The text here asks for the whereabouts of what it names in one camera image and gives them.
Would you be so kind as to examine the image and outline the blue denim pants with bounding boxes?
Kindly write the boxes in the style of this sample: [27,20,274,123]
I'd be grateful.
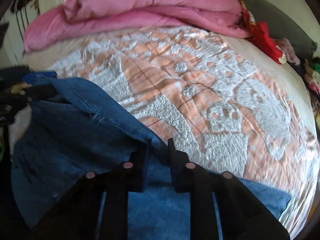
[12,78,288,239]

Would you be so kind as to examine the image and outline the peach white chenille bedspread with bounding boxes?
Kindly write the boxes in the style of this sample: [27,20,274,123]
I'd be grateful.
[23,27,319,237]

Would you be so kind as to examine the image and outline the pink duvet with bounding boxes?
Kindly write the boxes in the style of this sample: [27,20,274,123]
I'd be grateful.
[23,0,249,53]

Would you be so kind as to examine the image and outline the stack of folded clothes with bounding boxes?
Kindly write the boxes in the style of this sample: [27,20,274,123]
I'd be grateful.
[299,57,319,121]

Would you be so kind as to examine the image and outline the mauve fuzzy garment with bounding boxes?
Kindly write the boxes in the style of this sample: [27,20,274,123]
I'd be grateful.
[274,38,300,66]

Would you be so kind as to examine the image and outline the red embroidered garment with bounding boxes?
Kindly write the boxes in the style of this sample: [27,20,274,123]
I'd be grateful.
[240,0,286,64]

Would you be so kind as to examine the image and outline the grey upholstered headboard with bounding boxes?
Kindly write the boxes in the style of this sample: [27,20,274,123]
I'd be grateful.
[243,0,317,60]

